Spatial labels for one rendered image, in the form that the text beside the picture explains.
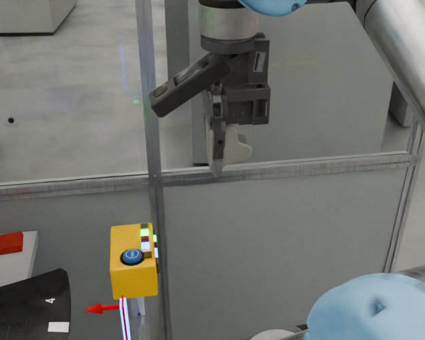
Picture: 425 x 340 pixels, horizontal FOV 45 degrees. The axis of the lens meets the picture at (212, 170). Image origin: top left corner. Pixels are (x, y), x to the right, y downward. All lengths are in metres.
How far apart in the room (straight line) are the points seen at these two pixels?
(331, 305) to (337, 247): 1.56
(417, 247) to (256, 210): 1.53
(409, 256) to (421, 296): 2.67
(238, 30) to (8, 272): 1.08
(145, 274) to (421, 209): 2.47
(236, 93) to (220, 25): 0.09
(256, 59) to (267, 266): 1.27
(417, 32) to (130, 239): 0.86
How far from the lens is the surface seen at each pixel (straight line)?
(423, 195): 3.53
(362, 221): 1.87
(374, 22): 0.54
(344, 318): 0.34
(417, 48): 0.50
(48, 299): 0.94
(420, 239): 3.13
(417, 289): 0.33
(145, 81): 1.43
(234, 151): 0.72
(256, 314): 2.03
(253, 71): 0.68
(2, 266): 1.56
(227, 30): 0.64
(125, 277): 1.15
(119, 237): 1.22
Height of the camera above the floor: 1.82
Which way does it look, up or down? 31 degrees down
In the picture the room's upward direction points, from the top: straight up
